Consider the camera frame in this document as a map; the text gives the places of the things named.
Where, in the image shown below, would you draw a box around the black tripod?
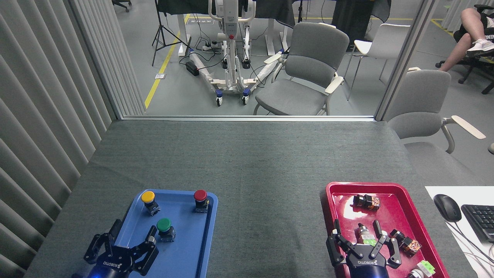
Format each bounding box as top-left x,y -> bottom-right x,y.
151,0 -> 190,67

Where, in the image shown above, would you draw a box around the yellow push button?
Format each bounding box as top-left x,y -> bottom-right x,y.
140,191 -> 161,217

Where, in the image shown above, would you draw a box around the green push button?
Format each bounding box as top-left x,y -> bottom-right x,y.
156,217 -> 176,243

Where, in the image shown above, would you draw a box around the black mouse cable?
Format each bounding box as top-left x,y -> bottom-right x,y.
447,220 -> 494,268

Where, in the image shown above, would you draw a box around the white stand on wheels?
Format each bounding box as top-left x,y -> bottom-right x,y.
188,0 -> 287,107

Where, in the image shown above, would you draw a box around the person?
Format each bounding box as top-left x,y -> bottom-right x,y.
440,7 -> 494,73

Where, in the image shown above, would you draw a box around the silver post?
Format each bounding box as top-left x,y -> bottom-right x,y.
375,0 -> 438,121

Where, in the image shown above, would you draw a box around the silver white green switch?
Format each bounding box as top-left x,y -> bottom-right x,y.
355,222 -> 377,247

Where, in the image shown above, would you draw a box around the red push button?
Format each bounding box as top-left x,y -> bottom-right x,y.
193,189 -> 210,214

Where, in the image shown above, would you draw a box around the black computer mouse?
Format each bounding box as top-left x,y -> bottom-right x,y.
433,193 -> 462,223

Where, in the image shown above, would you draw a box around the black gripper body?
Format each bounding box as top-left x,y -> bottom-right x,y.
345,243 -> 389,278
86,246 -> 136,278

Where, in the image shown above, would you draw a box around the silver table rail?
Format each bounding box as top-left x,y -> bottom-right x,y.
121,115 -> 377,122

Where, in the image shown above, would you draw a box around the white plastic chair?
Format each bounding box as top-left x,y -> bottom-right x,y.
344,23 -> 411,102

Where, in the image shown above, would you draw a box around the white green switch block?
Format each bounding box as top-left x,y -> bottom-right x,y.
408,260 -> 436,278

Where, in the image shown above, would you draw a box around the black orange switch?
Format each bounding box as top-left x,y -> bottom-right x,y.
389,229 -> 422,258
353,194 -> 381,211

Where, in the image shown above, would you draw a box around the black keyboard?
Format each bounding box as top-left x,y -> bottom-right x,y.
460,204 -> 494,244

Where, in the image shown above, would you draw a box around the black hanging cloth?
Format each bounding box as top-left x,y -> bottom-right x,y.
331,0 -> 392,44

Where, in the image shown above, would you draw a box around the blue plastic tray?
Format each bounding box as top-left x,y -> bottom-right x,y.
100,189 -> 219,278

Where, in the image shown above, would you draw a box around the grey armchair, white armrests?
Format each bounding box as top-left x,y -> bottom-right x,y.
387,67 -> 486,186
252,22 -> 350,116

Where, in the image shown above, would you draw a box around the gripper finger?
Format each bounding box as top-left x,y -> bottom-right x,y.
130,225 -> 160,276
84,219 -> 123,265
326,219 -> 358,267
370,220 -> 402,268

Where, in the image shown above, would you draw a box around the red plastic tray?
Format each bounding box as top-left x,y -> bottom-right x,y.
320,182 -> 450,278

